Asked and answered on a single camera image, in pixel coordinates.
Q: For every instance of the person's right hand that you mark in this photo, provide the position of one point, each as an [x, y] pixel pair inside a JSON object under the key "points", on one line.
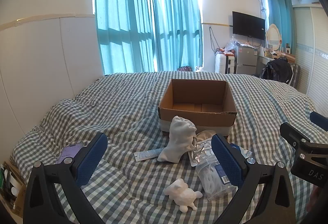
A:
{"points": [[314, 197]]}

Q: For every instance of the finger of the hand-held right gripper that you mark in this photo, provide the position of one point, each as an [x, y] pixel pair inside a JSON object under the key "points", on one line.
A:
{"points": [[293, 133], [318, 118]]}

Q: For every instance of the narrow teal curtain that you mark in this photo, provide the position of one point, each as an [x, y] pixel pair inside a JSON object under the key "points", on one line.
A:
{"points": [[176, 21]]}

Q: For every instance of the purple phone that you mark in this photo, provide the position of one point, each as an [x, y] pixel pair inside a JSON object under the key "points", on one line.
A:
{"points": [[69, 152]]}

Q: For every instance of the red patterned bag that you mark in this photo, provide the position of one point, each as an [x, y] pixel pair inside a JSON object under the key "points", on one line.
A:
{"points": [[184, 69]]}

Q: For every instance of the black jacket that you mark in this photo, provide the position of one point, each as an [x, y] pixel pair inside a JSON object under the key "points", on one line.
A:
{"points": [[278, 70]]}

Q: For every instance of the bedside box of clutter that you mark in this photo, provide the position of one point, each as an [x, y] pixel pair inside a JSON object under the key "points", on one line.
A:
{"points": [[10, 188]]}

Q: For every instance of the white plush toy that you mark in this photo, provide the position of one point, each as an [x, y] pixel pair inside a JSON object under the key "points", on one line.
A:
{"points": [[183, 194]]}

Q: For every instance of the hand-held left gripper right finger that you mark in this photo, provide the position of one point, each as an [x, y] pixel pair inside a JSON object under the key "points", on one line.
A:
{"points": [[225, 157]]}

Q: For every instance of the white tube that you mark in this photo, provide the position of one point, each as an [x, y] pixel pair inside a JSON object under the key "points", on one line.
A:
{"points": [[147, 155]]}

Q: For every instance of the checked blanket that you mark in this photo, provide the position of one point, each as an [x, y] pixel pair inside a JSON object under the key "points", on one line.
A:
{"points": [[123, 111]]}

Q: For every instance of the black and white suitcase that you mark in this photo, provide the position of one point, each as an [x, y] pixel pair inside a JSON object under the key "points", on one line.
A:
{"points": [[230, 64]]}

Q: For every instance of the clear plastic bags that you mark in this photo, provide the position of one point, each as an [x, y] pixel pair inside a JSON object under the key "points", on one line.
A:
{"points": [[230, 46]]}

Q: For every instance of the silver small fridge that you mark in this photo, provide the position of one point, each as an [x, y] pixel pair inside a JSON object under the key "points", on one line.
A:
{"points": [[246, 60]]}

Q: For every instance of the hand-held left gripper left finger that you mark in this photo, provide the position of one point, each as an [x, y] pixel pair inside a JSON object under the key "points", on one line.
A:
{"points": [[92, 157]]}

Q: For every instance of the teal curtain by wardrobe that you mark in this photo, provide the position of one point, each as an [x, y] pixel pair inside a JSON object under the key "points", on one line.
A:
{"points": [[279, 16]]}

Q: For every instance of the white oval mirror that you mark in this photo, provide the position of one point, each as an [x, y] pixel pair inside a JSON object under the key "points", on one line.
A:
{"points": [[273, 36]]}

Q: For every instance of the pale grey sock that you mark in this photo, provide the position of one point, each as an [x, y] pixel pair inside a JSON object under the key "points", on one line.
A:
{"points": [[179, 139]]}

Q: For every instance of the wooden dressing desk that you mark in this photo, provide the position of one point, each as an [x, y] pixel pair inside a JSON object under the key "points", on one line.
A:
{"points": [[264, 56]]}

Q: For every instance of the black wall television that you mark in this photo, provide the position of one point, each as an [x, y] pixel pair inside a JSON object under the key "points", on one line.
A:
{"points": [[248, 25]]}

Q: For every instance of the white wardrobe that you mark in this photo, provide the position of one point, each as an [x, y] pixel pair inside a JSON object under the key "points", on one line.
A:
{"points": [[312, 55]]}

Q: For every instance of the wide teal curtain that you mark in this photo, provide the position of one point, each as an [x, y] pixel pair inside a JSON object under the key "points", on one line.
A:
{"points": [[123, 21]]}

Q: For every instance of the brown cardboard box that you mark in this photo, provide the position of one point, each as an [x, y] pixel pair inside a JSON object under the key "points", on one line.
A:
{"points": [[197, 117]]}

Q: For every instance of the small white bag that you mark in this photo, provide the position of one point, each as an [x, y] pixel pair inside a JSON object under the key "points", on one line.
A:
{"points": [[199, 69]]}

